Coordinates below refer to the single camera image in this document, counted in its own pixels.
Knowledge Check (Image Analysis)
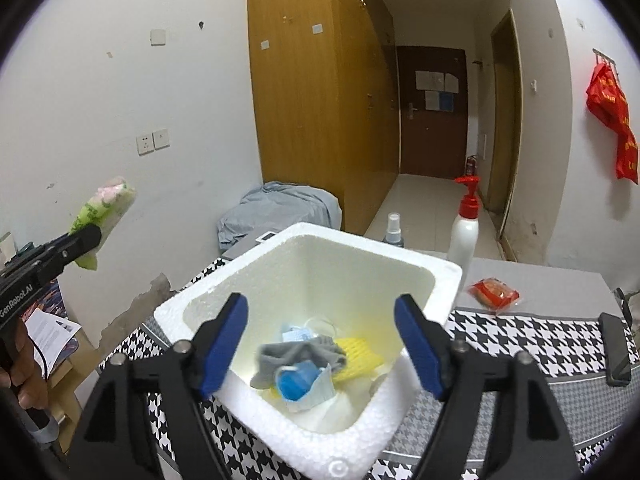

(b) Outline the grey sock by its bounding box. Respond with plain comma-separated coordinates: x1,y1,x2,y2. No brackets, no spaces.
249,335,348,390

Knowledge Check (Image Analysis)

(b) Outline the green snack packet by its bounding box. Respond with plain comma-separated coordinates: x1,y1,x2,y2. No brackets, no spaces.
68,176,138,271

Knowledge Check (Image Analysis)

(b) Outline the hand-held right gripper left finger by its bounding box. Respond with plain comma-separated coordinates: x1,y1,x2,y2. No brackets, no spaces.
70,292,250,480

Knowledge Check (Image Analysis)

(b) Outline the dark brown entrance door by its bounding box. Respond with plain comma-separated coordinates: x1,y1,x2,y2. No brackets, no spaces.
396,46,468,180

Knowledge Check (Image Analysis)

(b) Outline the person's left hand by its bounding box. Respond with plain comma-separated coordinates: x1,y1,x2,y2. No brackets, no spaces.
0,317,51,411

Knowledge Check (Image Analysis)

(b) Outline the grey-blue bundled cloth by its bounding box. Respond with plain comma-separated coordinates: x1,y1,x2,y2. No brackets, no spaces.
216,181,343,251

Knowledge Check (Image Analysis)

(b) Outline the yellow foam net sleeve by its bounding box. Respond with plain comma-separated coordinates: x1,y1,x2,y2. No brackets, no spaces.
334,337,388,381

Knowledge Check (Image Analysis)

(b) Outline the white pump bottle red cap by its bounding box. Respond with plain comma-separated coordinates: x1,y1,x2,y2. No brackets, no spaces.
446,176,482,281

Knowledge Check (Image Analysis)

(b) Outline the clear blue spray bottle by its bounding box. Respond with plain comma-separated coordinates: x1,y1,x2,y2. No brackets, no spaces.
382,212,405,248

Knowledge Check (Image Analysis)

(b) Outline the red snack packet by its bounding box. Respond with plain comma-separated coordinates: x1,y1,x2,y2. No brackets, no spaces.
467,277,521,317

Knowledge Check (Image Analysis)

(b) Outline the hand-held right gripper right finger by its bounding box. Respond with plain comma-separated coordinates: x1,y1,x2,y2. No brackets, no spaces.
393,294,581,480

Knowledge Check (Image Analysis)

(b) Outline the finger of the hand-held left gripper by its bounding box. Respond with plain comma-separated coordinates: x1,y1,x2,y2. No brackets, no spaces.
34,224,103,272

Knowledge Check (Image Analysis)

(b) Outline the wooden wardrobe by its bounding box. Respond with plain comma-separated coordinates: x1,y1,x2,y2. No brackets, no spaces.
247,0,398,233

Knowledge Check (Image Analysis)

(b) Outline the white paper sheet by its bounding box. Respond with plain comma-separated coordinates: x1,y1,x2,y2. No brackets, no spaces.
25,307,83,361

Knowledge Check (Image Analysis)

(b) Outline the black smartphone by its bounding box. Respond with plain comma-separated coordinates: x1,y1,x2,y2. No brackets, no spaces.
598,312,632,387

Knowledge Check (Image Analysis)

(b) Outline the red plastic bag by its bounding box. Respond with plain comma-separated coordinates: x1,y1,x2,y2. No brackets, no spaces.
614,120,640,184
586,62,630,133

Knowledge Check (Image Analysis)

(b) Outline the white foam box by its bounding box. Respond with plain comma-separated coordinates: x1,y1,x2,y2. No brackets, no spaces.
154,221,463,480

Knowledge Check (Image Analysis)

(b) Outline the houndstooth table runner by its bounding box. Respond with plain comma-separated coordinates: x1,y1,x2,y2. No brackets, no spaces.
97,255,640,480

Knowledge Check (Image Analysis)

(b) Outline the black strap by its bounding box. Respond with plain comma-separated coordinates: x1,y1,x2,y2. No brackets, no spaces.
612,287,640,321

